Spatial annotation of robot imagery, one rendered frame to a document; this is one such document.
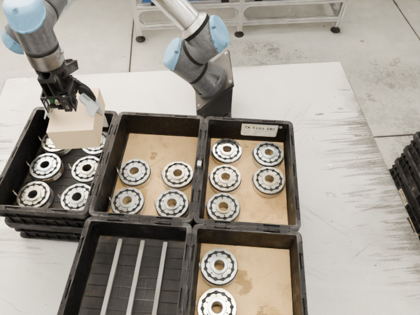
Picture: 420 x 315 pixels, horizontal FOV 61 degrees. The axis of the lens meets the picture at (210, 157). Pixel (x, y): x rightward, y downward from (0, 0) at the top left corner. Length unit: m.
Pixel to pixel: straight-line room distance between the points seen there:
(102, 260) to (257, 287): 0.45
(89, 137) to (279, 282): 0.66
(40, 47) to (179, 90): 0.90
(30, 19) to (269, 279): 0.86
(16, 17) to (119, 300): 0.73
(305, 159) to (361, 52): 1.89
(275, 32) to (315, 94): 1.61
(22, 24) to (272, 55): 2.38
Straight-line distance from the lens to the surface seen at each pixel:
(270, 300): 1.05
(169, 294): 1.04
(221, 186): 1.14
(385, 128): 2.68
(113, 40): 3.20
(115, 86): 1.71
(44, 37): 0.85
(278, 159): 1.21
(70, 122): 1.02
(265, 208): 1.14
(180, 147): 1.26
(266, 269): 1.07
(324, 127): 1.56
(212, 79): 1.40
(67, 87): 0.94
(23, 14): 0.81
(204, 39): 1.27
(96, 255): 1.12
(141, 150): 1.27
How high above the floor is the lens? 1.83
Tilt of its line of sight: 55 degrees down
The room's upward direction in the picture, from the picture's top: straight up
